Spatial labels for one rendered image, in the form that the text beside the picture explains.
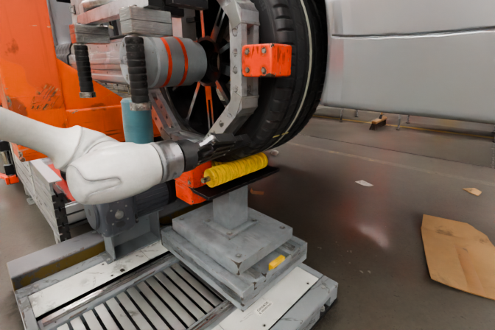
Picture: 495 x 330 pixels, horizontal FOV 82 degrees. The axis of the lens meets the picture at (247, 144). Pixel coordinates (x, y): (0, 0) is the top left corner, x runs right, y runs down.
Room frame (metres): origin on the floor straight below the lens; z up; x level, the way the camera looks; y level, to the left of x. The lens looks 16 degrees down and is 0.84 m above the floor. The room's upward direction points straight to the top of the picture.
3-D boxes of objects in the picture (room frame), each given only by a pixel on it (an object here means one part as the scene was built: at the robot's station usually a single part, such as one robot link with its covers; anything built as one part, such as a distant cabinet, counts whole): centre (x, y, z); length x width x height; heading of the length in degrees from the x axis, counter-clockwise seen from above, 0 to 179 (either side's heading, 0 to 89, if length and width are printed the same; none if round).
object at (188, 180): (0.92, 0.16, 0.48); 0.16 x 0.12 x 0.17; 136
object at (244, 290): (1.02, 0.07, 0.13); 0.50 x 0.36 x 0.10; 46
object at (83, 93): (0.84, 0.47, 0.83); 0.04 x 0.04 x 0.16
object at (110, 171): (0.52, 0.27, 0.64); 0.16 x 0.13 x 0.11; 136
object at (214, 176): (0.88, 0.03, 0.51); 0.29 x 0.06 x 0.06; 136
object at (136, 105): (0.61, 0.23, 0.83); 0.04 x 0.04 x 0.16
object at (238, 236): (1.02, 0.07, 0.32); 0.40 x 0.30 x 0.28; 46
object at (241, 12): (0.89, 0.19, 0.85); 0.54 x 0.07 x 0.54; 46
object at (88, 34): (0.87, 0.45, 0.93); 0.09 x 0.05 x 0.05; 136
